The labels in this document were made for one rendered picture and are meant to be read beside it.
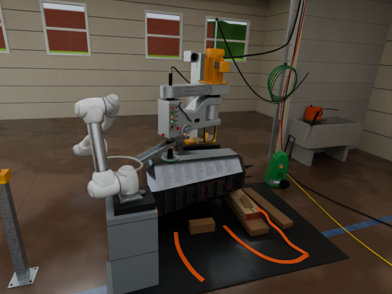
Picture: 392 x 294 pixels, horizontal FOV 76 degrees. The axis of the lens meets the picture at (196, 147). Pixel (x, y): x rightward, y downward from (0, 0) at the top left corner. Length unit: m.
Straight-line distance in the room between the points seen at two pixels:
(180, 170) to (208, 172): 0.35
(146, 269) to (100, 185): 0.90
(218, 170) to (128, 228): 1.41
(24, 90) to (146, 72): 3.63
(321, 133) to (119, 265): 4.30
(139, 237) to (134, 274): 0.38
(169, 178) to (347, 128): 4.06
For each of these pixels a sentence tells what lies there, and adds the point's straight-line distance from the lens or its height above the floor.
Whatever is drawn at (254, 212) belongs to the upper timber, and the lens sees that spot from 3.33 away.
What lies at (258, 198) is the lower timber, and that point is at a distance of 3.85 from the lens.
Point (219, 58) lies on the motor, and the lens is 3.17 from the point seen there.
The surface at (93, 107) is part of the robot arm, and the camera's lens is 1.97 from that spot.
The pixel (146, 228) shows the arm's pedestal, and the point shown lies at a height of 0.66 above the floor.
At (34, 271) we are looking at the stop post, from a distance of 3.09.
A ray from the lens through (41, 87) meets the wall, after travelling 9.07.
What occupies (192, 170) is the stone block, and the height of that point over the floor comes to 0.72.
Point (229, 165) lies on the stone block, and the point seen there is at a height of 0.73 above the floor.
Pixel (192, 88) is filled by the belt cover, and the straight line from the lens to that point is 2.91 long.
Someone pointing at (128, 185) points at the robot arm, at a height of 1.01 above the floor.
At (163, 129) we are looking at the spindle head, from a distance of 2.89.
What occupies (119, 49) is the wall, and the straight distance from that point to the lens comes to 8.87.
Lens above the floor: 2.00
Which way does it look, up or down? 20 degrees down
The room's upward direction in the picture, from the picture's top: 2 degrees clockwise
